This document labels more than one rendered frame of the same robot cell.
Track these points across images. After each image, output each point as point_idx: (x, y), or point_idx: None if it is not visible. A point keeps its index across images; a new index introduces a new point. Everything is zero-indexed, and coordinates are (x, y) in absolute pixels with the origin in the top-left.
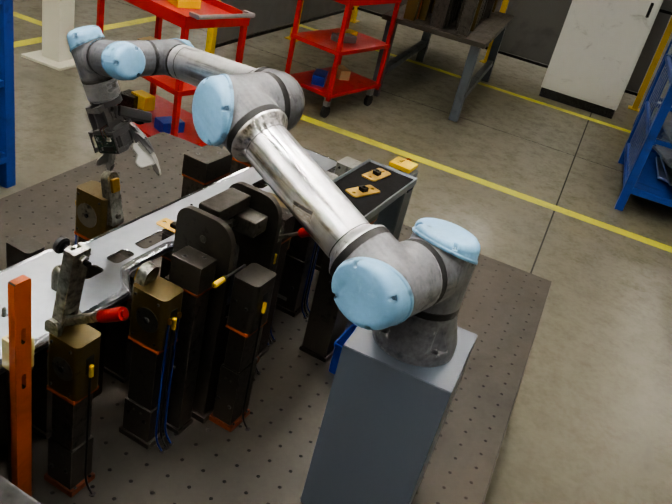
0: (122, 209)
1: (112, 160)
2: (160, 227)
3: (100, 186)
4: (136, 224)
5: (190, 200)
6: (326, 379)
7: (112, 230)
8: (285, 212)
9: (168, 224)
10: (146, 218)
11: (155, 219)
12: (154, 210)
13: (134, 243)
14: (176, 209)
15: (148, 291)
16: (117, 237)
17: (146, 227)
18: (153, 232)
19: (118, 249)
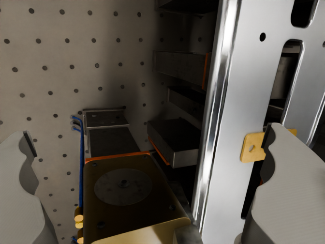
0: (185, 198)
1: (36, 176)
2: (250, 162)
3: (129, 243)
4: (217, 189)
5: (254, 17)
6: (295, 51)
7: (197, 224)
8: None
9: (259, 149)
10: (219, 162)
11: (233, 151)
12: (212, 123)
13: (241, 219)
14: (246, 86)
15: None
16: (216, 231)
17: (233, 181)
18: (248, 181)
19: (232, 242)
